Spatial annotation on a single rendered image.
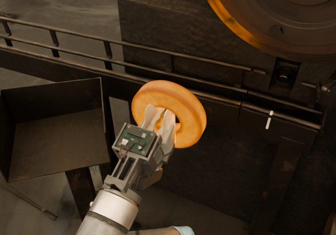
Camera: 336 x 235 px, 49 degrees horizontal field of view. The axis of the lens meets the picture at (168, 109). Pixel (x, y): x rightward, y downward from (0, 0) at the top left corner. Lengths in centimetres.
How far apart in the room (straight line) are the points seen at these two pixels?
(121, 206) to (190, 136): 21
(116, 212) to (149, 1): 60
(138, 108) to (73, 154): 30
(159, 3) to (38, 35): 166
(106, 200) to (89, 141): 41
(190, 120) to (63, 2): 230
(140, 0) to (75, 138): 41
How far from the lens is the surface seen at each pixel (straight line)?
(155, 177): 73
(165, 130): 69
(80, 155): 99
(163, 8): 99
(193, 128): 72
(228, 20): 82
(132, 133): 64
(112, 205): 61
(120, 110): 193
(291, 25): 69
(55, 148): 103
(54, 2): 292
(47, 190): 170
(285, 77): 100
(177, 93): 69
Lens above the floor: 137
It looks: 45 degrees down
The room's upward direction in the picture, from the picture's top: straight up
